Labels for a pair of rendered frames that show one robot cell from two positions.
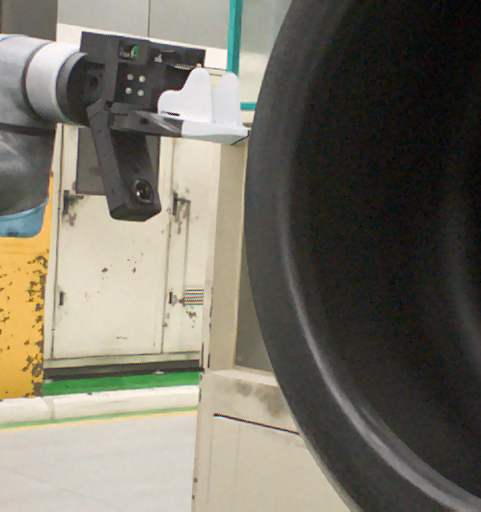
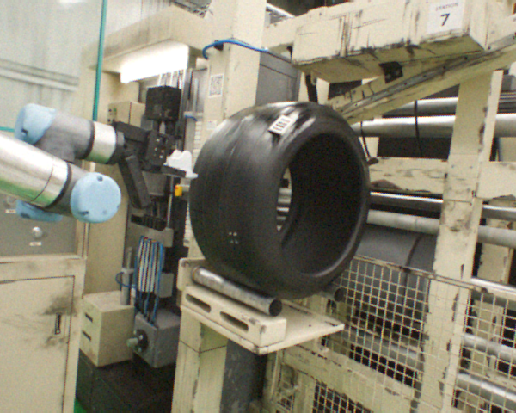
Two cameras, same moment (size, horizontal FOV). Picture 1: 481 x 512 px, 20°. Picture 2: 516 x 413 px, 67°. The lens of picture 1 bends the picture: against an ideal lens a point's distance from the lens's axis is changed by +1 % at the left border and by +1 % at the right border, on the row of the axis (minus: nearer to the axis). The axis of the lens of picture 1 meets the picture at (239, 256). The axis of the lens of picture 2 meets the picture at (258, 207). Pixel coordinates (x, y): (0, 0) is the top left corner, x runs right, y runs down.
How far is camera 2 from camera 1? 131 cm
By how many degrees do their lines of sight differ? 88
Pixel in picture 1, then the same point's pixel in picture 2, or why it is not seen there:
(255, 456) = not seen: outside the picture
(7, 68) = (76, 132)
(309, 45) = (285, 163)
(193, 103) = (185, 163)
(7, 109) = (70, 153)
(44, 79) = (108, 143)
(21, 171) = not seen: hidden behind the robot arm
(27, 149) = not seen: hidden behind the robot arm
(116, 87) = (153, 153)
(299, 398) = (273, 262)
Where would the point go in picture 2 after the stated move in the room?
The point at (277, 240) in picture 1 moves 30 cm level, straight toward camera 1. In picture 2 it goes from (273, 218) to (401, 234)
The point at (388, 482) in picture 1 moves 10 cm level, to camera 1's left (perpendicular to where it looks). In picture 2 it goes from (294, 276) to (297, 286)
